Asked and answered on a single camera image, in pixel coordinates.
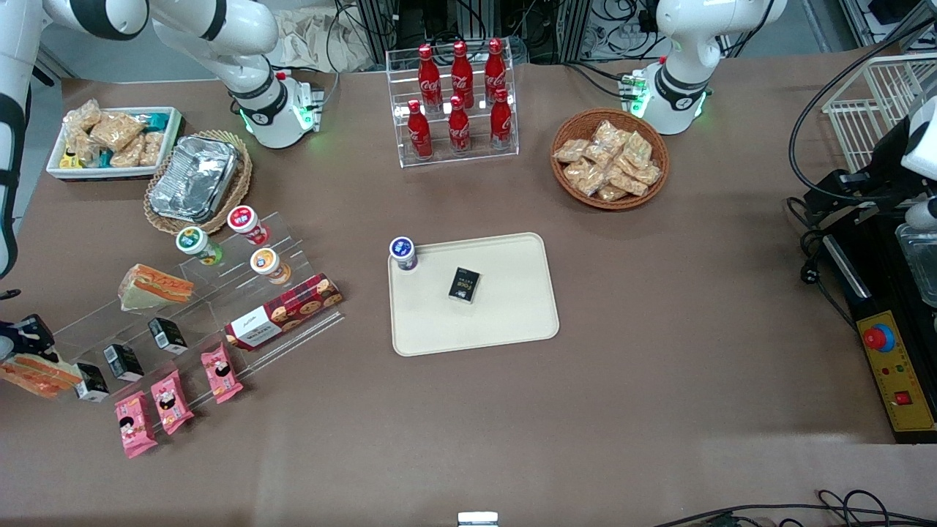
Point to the beige crumpled cloth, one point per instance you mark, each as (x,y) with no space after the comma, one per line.
(307,44)

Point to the red cookie box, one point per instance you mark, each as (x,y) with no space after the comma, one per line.
(285,311)

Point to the white rectangular bin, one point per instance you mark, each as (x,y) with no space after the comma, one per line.
(172,135)

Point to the oval light wicker basket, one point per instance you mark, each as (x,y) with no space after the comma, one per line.
(238,190)

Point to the round brown wicker basket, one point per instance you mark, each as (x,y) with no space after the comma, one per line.
(578,124)

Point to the red emergency stop button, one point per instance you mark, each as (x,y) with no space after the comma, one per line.
(878,337)

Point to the yellow snack packet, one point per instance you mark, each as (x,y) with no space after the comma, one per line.
(70,161)

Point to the black machine base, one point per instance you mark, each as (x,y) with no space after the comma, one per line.
(878,285)

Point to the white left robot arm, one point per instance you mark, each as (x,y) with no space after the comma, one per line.
(684,88)

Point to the pink snack packet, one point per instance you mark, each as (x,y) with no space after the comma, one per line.
(221,373)
(171,401)
(135,424)

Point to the small black box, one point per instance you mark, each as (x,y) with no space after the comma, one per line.
(464,285)

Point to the silver foil container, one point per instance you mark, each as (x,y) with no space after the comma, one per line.
(194,179)

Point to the clear acrylic stepped stand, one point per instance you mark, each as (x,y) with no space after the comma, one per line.
(219,290)

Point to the red cola bottle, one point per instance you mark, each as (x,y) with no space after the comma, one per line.
(495,66)
(462,69)
(501,121)
(429,73)
(459,128)
(419,132)

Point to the beige plastic tray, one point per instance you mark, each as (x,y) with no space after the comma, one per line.
(505,315)

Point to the green-lid cup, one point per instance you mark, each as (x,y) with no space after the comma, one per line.
(198,245)

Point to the black power plug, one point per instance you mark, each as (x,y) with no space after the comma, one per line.
(809,273)

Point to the clear acrylic bottle rack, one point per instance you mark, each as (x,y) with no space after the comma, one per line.
(476,157)

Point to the clear cracker snack packet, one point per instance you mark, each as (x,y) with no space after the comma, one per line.
(129,154)
(637,148)
(648,174)
(80,148)
(571,150)
(598,155)
(83,116)
(151,148)
(611,193)
(609,135)
(628,181)
(583,176)
(116,129)

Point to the teal snack packet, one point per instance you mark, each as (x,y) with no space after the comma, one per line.
(155,118)

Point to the orange-lid cup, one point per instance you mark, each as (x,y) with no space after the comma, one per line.
(269,265)

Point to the blue-lid yogurt cup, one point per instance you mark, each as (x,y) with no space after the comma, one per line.
(402,251)

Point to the small white device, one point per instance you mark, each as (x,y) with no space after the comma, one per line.
(477,519)

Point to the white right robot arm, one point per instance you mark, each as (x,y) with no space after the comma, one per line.
(219,29)

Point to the yellow control panel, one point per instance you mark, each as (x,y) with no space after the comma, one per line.
(904,380)

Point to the small black carton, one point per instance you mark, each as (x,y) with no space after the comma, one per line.
(168,335)
(123,361)
(94,384)

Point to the red-lid cup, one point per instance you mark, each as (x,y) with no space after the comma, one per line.
(247,223)

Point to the triangle sandwich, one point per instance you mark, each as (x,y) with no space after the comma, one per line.
(156,287)
(36,375)

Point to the clear plastic container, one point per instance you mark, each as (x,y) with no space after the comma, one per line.
(921,263)

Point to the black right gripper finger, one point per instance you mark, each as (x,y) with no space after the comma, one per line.
(33,348)
(38,328)

